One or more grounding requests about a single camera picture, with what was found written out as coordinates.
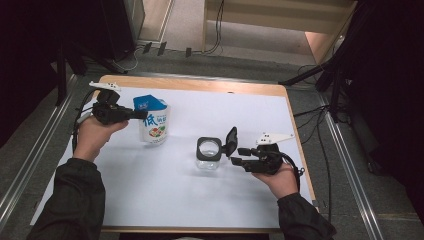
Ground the white paper sheet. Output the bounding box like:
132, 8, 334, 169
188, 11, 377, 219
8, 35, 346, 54
29, 86, 315, 230

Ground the white floor cable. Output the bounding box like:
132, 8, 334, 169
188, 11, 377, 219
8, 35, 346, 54
111, 44, 145, 73

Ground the short black floor cable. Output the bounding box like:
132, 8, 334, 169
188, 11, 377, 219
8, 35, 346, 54
292, 104, 330, 119

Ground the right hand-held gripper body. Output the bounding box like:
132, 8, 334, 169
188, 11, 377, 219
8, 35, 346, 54
246, 132, 296, 176

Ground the black hanging cable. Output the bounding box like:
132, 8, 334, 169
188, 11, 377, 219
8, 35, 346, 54
203, 0, 225, 55

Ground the dark cabinet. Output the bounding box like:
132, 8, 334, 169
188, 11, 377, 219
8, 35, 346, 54
99, 0, 146, 62

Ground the metal floor rail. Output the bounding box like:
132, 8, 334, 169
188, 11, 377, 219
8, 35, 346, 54
0, 74, 80, 232
129, 71, 285, 85
317, 93, 385, 240

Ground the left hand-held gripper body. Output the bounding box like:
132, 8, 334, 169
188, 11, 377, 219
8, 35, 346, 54
88, 80, 135, 126

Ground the light wooden shelf unit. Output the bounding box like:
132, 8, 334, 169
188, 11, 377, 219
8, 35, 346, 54
201, 0, 358, 66

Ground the long black floor cable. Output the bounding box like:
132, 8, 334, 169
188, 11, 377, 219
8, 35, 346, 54
314, 106, 333, 233

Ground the black metal stand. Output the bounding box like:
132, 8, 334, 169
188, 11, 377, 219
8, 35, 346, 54
278, 49, 355, 123
54, 39, 130, 107

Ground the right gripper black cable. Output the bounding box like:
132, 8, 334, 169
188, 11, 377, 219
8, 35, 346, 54
281, 151, 306, 193

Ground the person's right hand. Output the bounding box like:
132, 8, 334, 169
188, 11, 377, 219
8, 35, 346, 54
251, 162, 300, 201

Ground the clear jar with black lid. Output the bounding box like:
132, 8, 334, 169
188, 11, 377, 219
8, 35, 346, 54
195, 125, 239, 172

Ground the person's left hand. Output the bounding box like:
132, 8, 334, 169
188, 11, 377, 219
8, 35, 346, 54
72, 115, 129, 164

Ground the blue white milk carton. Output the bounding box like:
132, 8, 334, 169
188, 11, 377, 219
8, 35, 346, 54
132, 94, 172, 146

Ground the dark curtain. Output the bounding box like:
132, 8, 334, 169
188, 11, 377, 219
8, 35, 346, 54
0, 0, 112, 148
342, 0, 424, 228

